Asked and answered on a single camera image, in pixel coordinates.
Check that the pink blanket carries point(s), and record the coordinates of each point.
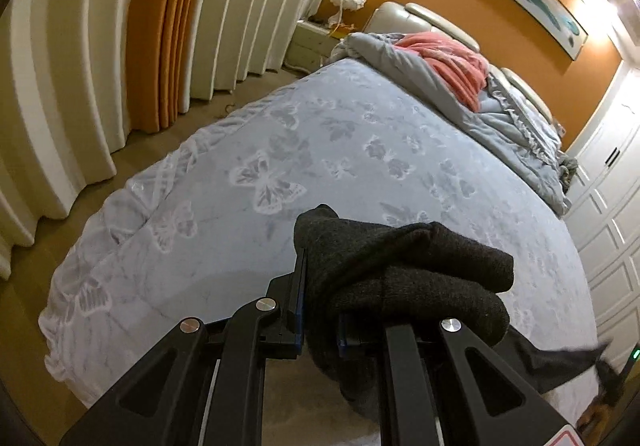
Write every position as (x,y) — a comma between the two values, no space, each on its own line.
(463,70)

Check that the grey quilt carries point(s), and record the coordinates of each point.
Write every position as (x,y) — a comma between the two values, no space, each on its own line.
(480,111)

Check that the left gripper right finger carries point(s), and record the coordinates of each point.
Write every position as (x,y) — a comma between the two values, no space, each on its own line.
(449,388)

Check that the cream and orange curtains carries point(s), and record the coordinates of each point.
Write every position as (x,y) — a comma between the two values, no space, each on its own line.
(78,76)

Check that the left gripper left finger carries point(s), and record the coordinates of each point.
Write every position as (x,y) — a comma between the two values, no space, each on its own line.
(202,384)

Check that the white wardrobe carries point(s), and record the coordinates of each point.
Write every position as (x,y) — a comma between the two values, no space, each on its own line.
(604,218)

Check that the blue butterfly bedspread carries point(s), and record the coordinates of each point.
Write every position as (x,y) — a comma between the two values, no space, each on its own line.
(203,230)

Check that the black pants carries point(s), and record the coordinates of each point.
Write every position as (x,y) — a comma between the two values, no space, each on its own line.
(361,275)

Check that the cream leather headboard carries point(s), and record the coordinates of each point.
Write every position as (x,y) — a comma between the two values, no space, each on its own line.
(394,18)

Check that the white nightstand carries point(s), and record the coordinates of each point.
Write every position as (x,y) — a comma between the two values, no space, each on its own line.
(310,47)

